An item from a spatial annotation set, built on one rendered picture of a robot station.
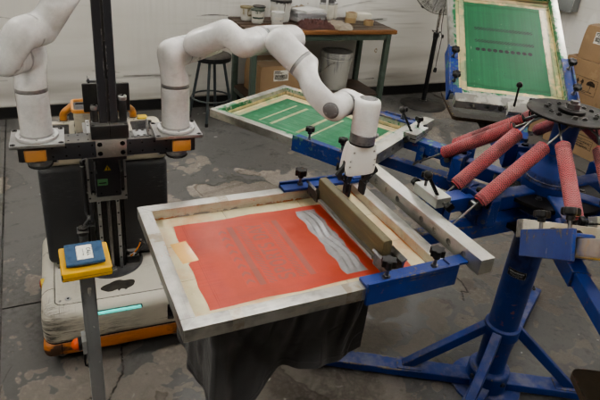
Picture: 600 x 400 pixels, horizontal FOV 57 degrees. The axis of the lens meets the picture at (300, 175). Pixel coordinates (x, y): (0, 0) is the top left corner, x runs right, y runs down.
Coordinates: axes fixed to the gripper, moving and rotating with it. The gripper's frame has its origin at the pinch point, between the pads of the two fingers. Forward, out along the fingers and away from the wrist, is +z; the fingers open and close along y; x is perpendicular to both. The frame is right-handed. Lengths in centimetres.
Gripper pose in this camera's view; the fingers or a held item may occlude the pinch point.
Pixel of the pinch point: (354, 188)
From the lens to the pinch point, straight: 167.6
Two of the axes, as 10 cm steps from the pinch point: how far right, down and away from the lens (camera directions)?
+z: -1.0, 9.0, 4.3
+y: -9.0, 1.0, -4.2
